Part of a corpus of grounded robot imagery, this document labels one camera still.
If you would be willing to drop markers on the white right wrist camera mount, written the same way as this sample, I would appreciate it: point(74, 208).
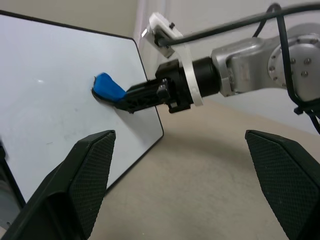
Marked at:
point(186, 67)

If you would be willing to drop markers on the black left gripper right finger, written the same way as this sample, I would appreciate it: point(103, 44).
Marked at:
point(287, 180)

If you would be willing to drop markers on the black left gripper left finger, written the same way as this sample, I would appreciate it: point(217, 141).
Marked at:
point(75, 180)

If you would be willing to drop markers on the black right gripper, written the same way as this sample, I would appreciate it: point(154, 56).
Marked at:
point(175, 82)

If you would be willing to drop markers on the whiteboard with black frame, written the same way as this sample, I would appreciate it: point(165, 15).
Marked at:
point(50, 87)

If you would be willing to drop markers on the blue whiteboard eraser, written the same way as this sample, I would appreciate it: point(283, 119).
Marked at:
point(107, 86)

